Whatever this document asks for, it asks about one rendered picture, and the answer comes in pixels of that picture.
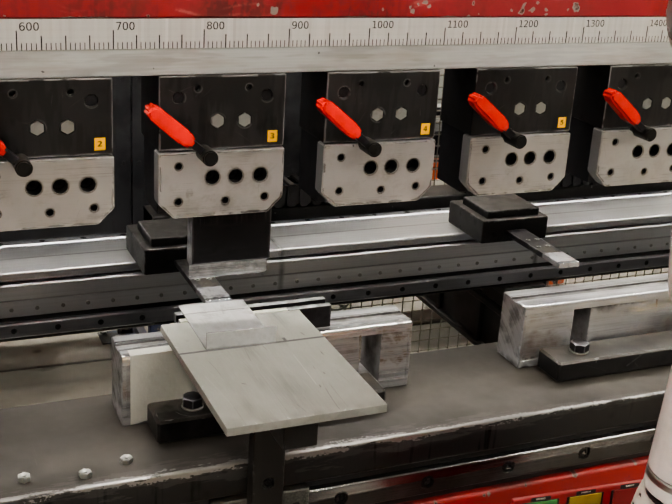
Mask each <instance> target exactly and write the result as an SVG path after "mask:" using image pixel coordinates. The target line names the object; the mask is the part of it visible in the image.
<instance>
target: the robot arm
mask: <svg viewBox="0 0 672 504"><path fill-rule="evenodd" d="M666 24H667V33H668V38H669V42H670V45H671V48H672V0H669V1H668V6H667V9H666ZM668 293H669V298H670V301H671V303H672V226H671V241H670V255H669V269H668ZM631 504H672V366H671V370H670V374H669V378H668V382H667V386H666V390H665V394H664V398H663V402H662V406H661V410H660V414H659V418H658V422H657V426H656V430H655V434H654V438H653V442H652V446H651V450H650V454H649V458H648V462H647V465H646V469H645V473H644V478H643V480H642V481H641V483H640V485H639V486H638V488H637V490H636V492H635V495H634V497H633V500H632V502H631Z"/></svg>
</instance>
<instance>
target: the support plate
mask: <svg viewBox="0 0 672 504"><path fill-rule="evenodd" d="M255 316H256V317H257V318H258V319H259V321H260V322H261V323H262V324H263V326H264V327H265V326H274V325H276V326H277V327H276V341H284V340H283V339H282V338H284V337H285V338H286V340H293V339H301V338H309V337H317V336H323V335H322V334H321V333H320V332H319V331H318V330H317V329H316V328H315V326H314V325H313V324H312V323H311V322H310V321H309V320H308V319H307V318H306V317H305V316H304V315H303V314H302V313H301V312H300V310H290V311H281V312H272V313H263V314H255ZM161 333H162V335H163V337H164V338H165V340H166V341H167V343H168V344H169V346H170V348H171V349H172V351H173V352H174V354H175V356H176V357H177V359H178V360H179V362H180V363H181V365H182V367H183V368H184V370H185V371H186V373H187V375H188V376H189V378H190V379H191V381H192V382H193V384H194V386H195V387H196V389H197V390H198V392H199V394H200V395H201V397H202V398H203V400H204V402H205V403H206V405H207V406H208V408H209V409H210V411H211V413H212V414H213V416H214V417H215V419H216V421H217V422H218V424H219V425H220V427H221V428H222V430H223V432H224V433H225V435H226V436H227V437H229V436H236V435H242V434H249V433H255V432H262V431H268V430H274V429H281V428H287V427H294V426H300V425H306V424H313V423H319V422H326V421H332V420H339V419H345V418H351V417H358V416H364V415H371V414H377V413H384V412H387V404H386V402H385V401H384V400H383V399H382V398H381V397H380V396H379V395H378V394H377V393H376V392H375V391H374V390H373V389H372V387H371V386H370V385H369V384H368V383H367V382H366V381H365V380H364V379H363V378H362V377H361V376H360V375H359V374H358V372H357V371H356V370H355V369H354V368H353V367H352V366H351V365H350V364H349V363H348V362H347V361H346V360H345V359H344V358H343V356H342V355H341V354H340V353H339V352H338V351H337V350H336V349H335V348H334V347H333V346H332V345H331V344H330V343H329V341H328V340H327V339H326V338H325V337H322V338H314V339H306V340H298V341H290V342H281V343H273V344H265V345H257V346H249V347H241V348H233V349H225V350H217V351H209V352H200V353H192V354H184V355H180V354H179V353H187V352H195V351H203V350H206V349H205V348H204V346H203V345H202V343H201V341H200V340H199V338H198V337H197V335H196V334H195V332H194V331H193V329H192V327H191V326H190V324H189V323H188V322H183V323H174V324H165V325H161Z"/></svg>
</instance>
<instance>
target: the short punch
mask: <svg viewBox="0 0 672 504"><path fill-rule="evenodd" d="M271 211H272V207H271V208H270V209H269V210H268V211H267V212H257V213H243V214H230V215H217V216H203V217H190V218H188V224H187V261H188V263H189V279H195V278H206V277H216V276H226V275H237V274H247V273H257V272H266V270H267V259H269V257H270V235H271Z"/></svg>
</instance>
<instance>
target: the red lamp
mask: <svg viewBox="0 0 672 504"><path fill-rule="evenodd" d="M637 488H638V487H635V488H628V489H622V490H615V491H614V493H613V499H612V504H631V502H632V500H633V497H634V495H635V492H636V490H637Z"/></svg>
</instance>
